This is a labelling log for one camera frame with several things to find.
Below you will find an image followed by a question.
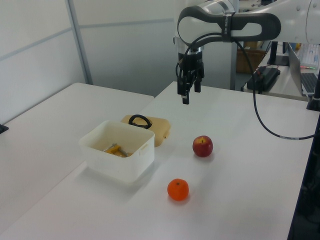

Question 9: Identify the orange fruit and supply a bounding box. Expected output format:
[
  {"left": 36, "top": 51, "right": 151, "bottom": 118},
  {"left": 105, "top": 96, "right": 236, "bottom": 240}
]
[{"left": 166, "top": 177, "right": 190, "bottom": 202}]

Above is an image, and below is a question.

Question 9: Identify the red apple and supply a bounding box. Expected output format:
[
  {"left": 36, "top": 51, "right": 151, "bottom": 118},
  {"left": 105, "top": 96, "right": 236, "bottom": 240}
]
[{"left": 191, "top": 135, "right": 214, "bottom": 158}]

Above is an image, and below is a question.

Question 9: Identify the beige lid with black handle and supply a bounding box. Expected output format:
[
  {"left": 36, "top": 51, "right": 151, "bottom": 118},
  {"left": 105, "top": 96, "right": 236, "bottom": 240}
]
[{"left": 120, "top": 114, "right": 173, "bottom": 148}]

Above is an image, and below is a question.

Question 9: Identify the black monitor stand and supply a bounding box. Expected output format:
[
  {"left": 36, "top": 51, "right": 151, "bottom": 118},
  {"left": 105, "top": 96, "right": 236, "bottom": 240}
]
[{"left": 266, "top": 41, "right": 291, "bottom": 67}]

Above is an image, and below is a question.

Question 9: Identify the yellow tool with metal bolts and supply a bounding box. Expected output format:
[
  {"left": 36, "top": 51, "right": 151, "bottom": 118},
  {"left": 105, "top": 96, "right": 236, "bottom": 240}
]
[{"left": 101, "top": 142, "right": 134, "bottom": 159}]

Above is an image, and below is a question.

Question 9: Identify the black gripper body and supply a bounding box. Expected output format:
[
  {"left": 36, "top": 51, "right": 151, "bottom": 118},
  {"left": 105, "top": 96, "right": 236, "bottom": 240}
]
[{"left": 176, "top": 51, "right": 205, "bottom": 76}]

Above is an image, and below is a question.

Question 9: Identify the white plastic container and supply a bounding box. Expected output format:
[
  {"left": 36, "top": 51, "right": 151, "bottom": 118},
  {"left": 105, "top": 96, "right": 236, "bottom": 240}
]
[{"left": 78, "top": 119, "right": 156, "bottom": 186}]

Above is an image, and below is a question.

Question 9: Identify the brown cardboard box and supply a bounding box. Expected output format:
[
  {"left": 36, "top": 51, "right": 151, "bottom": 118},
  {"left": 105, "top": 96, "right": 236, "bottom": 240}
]
[{"left": 235, "top": 41, "right": 266, "bottom": 74}]

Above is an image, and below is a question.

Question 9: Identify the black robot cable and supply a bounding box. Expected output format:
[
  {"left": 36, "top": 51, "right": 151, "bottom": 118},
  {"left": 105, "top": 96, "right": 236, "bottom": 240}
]
[{"left": 175, "top": 32, "right": 316, "bottom": 141}]

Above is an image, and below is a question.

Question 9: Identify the black electronic box with wires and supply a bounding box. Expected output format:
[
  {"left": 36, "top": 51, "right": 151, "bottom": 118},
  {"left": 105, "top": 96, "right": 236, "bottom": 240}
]
[{"left": 246, "top": 65, "right": 281, "bottom": 93}]

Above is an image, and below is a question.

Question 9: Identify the dark metal frame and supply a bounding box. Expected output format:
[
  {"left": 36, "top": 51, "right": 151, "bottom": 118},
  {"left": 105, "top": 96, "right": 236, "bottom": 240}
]
[{"left": 286, "top": 69, "right": 320, "bottom": 240}]

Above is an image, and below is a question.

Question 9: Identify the grey laptop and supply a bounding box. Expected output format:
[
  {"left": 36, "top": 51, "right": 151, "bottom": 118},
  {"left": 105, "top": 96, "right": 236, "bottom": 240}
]
[{"left": 286, "top": 41, "right": 320, "bottom": 96}]

